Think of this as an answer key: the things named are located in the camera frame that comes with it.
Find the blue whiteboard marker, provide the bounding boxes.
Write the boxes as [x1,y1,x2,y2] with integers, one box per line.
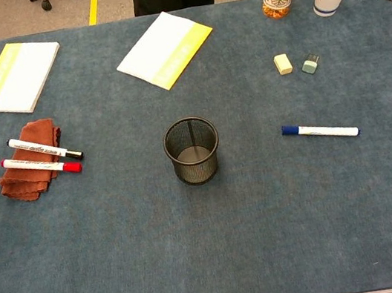
[280,113,363,149]

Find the black round cup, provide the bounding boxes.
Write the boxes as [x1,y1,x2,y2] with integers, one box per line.
[159,113,226,191]

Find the black office chair wheels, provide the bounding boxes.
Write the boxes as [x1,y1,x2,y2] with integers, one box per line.
[27,0,81,15]

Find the pale yellow eraser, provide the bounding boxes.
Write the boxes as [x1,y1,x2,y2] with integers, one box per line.
[272,52,294,77]

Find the folded brown cloth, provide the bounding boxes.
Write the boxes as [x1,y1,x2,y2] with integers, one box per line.
[0,116,72,207]

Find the black whiteboard marker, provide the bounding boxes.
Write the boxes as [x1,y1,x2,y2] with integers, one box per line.
[5,127,85,172]

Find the blue felt table mat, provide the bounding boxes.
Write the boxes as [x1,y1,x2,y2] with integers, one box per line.
[0,0,392,293]

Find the white yellow Lexikon notebook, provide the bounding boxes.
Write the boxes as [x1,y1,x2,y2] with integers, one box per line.
[0,34,71,119]
[108,4,222,99]

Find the red whiteboard marker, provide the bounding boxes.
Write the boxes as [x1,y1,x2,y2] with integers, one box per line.
[0,147,84,185]

